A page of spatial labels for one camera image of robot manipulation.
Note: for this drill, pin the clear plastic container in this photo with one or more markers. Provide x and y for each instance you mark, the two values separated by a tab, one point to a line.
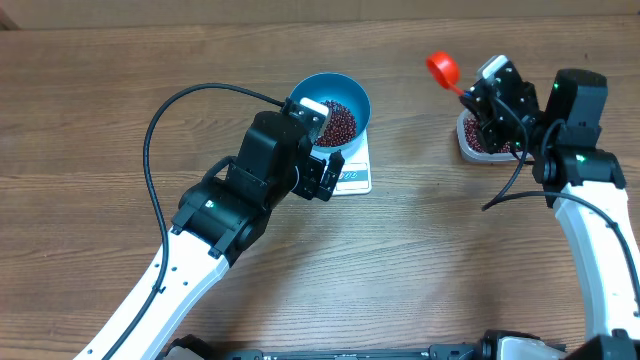
474	157

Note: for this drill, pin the red beans in bowl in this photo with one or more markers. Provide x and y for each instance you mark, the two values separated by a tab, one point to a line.
342	127

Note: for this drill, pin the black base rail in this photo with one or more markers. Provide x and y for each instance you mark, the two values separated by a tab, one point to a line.
434	352

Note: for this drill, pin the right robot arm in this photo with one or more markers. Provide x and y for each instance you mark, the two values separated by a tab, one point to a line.
583	185

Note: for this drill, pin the red scoop blue handle tip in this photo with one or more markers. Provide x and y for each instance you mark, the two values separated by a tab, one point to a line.
445	71

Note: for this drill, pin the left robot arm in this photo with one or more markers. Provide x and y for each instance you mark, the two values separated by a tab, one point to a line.
217	220

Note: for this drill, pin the blue bowl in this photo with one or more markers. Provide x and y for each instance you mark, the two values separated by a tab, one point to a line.
350	108

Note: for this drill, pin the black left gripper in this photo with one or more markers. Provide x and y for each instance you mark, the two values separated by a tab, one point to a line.
311	187

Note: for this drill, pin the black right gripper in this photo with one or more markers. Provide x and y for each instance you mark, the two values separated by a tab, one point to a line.
490	136

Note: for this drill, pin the white digital kitchen scale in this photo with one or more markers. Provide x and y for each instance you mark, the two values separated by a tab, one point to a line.
355	177

